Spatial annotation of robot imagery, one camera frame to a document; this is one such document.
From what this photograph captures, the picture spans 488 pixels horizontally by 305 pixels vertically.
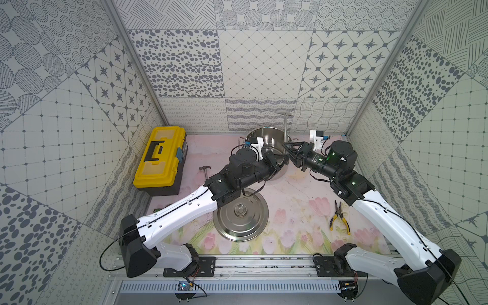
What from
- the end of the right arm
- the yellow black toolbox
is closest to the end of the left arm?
the end of the right arm

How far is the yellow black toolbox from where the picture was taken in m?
0.83

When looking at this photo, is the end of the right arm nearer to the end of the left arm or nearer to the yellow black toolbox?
the end of the left arm
